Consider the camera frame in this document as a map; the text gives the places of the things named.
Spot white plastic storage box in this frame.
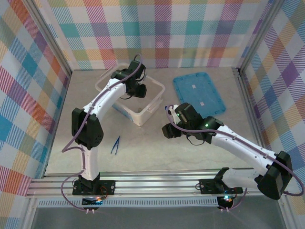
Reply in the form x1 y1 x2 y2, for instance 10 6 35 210
95 62 165 126

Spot blue plastic box lid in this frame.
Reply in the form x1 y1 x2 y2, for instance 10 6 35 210
173 71 226 117

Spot blue plastic tweezers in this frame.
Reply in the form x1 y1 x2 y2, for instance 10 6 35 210
110 135 121 155

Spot aluminium floor rail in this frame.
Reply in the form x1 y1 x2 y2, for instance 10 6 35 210
42 71 72 178
232 68 266 150

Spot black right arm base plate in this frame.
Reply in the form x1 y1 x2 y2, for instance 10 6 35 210
199 178 244 195

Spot aluminium base rail beam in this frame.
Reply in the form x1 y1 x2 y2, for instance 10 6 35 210
26 169 290 199

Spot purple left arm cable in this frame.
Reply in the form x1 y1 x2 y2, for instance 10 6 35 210
61 53 144 213

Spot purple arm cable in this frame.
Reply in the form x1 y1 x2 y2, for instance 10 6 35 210
61 53 144 213
168 108 305 213

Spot white slotted cable duct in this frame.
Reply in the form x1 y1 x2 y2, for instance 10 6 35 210
37 199 219 208

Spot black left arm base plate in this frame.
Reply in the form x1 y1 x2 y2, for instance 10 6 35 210
72 180 116 196

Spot aluminium frame post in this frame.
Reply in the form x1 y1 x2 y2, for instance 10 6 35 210
22 0 72 75
237 0 285 72

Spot red black power wire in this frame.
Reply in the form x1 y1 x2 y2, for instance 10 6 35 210
99 185 112 199

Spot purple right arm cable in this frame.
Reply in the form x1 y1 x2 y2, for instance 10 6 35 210
168 108 305 213

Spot aluminium frame leg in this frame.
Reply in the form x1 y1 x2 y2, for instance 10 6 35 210
22 198 39 229
277 197 294 229

